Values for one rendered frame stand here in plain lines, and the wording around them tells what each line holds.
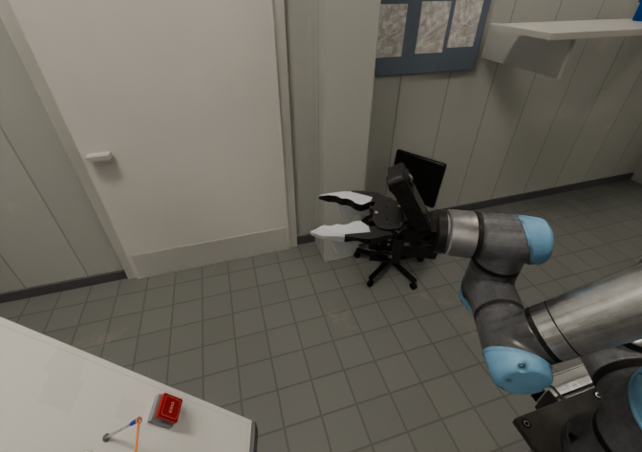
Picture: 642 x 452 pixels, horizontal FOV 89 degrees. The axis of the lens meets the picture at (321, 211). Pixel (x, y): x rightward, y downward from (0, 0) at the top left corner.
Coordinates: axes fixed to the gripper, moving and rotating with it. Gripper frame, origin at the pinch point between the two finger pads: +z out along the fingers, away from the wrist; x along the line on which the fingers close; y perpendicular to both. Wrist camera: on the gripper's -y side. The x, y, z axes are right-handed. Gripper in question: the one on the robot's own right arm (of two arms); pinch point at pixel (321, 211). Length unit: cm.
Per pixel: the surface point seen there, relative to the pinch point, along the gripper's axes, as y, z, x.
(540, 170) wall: 162, -177, 257
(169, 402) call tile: 44, 32, -21
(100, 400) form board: 35, 42, -24
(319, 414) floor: 161, 7, 13
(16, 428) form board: 25, 47, -32
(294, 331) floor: 168, 31, 60
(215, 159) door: 85, 93, 130
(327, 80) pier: 37, 20, 146
